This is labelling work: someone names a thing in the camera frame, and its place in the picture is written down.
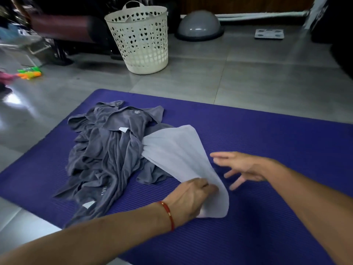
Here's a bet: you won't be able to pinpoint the person's left hand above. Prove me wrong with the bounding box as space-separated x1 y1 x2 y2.
163 178 220 228

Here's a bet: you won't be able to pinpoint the person's right hand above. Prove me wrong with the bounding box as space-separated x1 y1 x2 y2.
210 151 276 191

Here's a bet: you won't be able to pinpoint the purple ribbed mat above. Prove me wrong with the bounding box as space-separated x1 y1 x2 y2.
0 89 353 265

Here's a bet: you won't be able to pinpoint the light grey towel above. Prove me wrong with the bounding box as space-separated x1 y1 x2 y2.
141 124 230 219

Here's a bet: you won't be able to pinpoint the pile of dark grey towels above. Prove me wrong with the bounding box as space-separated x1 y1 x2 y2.
54 100 176 228

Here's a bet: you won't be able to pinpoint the person's right forearm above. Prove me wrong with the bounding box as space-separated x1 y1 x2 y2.
262 158 353 265

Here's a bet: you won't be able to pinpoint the person's left forearm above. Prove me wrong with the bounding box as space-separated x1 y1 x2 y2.
0 202 174 265

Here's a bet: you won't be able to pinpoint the white bathroom scale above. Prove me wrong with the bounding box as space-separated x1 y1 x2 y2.
254 29 285 40

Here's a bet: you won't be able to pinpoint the grey balance dome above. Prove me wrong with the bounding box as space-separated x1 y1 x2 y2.
174 10 225 42

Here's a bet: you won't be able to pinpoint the white perforated laundry basket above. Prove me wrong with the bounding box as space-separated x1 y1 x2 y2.
104 0 169 75

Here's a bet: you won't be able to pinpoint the black medicine ball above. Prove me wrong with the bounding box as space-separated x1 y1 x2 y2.
165 0 182 35

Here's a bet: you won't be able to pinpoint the colourful small dumbbells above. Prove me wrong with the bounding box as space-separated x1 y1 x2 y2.
16 67 42 80

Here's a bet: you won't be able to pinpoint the maroon padded gym machine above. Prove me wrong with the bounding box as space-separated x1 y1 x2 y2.
11 0 127 67

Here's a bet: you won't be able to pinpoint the red string bracelet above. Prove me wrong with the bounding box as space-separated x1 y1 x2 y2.
157 201 175 232

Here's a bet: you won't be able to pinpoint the white wall pipe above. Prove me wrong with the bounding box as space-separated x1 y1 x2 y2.
181 10 309 22

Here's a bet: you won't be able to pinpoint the white upright post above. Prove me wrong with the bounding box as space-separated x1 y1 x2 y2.
302 0 330 31

